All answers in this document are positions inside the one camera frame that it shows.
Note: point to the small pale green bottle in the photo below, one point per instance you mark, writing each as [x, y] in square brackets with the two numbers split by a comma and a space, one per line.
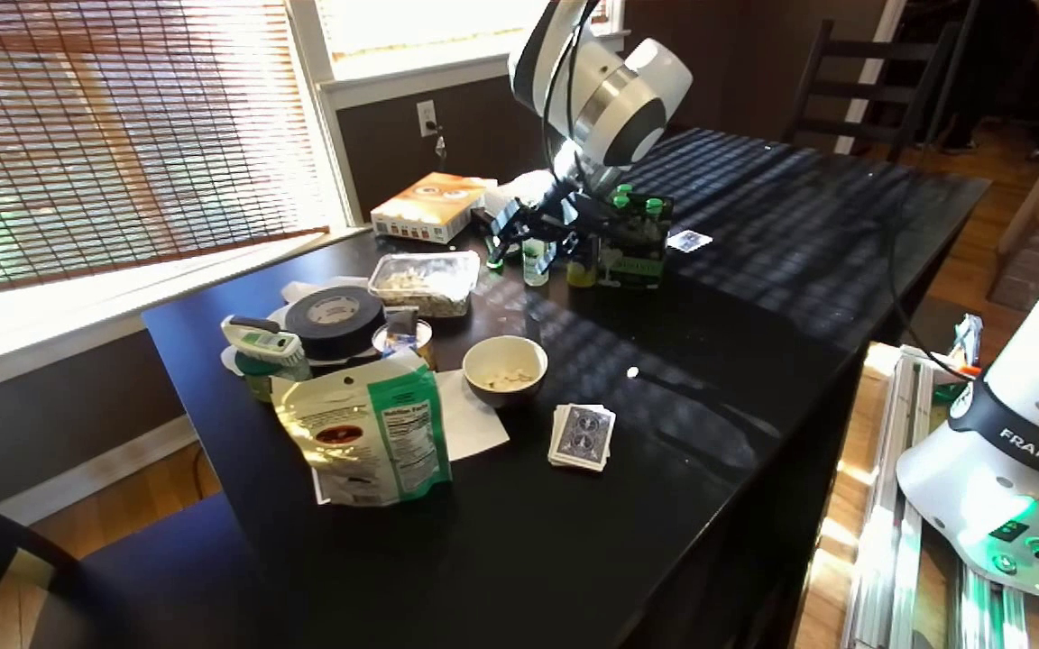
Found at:
[539, 262]

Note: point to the white paper napkin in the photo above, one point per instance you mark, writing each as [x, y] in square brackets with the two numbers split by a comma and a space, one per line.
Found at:
[469, 425]

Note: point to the small orange jar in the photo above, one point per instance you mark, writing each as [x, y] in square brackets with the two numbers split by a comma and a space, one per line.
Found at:
[404, 329]

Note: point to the white wall outlet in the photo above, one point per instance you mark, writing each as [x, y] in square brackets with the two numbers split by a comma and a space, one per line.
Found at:
[427, 115]

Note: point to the green gold snack bag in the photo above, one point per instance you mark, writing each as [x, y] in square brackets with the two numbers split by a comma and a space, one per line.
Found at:
[362, 437]

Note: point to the green cap bottle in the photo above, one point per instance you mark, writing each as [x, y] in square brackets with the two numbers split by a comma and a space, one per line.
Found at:
[623, 197]
[654, 208]

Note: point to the cream ceramic bowl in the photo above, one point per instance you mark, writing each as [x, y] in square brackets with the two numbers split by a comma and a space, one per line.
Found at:
[505, 366]

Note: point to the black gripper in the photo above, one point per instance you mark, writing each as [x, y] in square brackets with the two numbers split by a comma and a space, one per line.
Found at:
[569, 216]

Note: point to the green bottle carrier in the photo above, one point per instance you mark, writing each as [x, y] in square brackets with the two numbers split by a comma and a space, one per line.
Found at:
[636, 256]

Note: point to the small white packet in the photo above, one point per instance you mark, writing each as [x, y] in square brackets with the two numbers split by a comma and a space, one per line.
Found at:
[690, 239]

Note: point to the black tape roll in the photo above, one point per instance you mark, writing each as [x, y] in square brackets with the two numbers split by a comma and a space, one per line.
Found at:
[333, 319]

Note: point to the single cashew nut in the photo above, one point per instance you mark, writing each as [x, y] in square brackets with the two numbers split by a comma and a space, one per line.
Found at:
[634, 371]

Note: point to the yellow liquid plastic bottle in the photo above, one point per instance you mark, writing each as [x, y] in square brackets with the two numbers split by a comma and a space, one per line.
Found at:
[583, 274]

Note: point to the wooden window blinds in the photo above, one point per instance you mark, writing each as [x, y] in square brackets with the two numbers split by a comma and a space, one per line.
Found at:
[123, 132]

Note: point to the white napkin stack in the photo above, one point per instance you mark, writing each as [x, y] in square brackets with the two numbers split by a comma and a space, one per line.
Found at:
[523, 190]

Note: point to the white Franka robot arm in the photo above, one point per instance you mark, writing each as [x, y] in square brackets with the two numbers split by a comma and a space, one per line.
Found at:
[1025, 409]

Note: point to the green tape roll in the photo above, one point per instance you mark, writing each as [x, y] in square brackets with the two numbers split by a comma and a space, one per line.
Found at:
[263, 348]

